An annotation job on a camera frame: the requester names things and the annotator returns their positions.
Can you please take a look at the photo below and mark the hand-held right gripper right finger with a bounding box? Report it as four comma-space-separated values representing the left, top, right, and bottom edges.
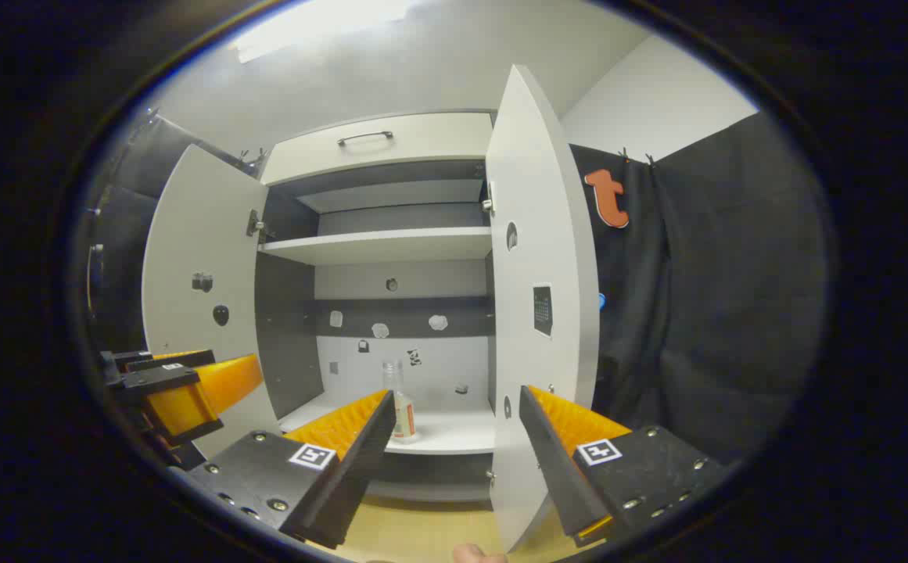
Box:
519, 385, 728, 548

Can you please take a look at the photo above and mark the white cabinet drawer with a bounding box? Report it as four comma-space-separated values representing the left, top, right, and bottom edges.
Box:
260, 112, 495, 186

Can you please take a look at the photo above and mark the white cabinet door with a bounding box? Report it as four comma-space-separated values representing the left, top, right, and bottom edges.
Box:
485, 64, 601, 552
141, 143, 282, 458

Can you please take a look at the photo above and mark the white and grey cabinet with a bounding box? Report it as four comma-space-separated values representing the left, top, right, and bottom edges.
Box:
254, 109, 497, 501

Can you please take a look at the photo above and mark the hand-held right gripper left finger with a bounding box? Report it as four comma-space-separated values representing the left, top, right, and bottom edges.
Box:
188, 389, 397, 550

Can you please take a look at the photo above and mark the white cabinet shelf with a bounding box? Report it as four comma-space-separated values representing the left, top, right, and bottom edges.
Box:
258, 227, 493, 266
278, 391, 497, 456
296, 179, 487, 214

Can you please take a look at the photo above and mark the clear glass bottle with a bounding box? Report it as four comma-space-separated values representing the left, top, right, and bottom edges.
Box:
382, 360, 417, 444

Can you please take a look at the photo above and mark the black backdrop cloth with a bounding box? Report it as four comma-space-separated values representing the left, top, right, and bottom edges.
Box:
82, 109, 828, 466

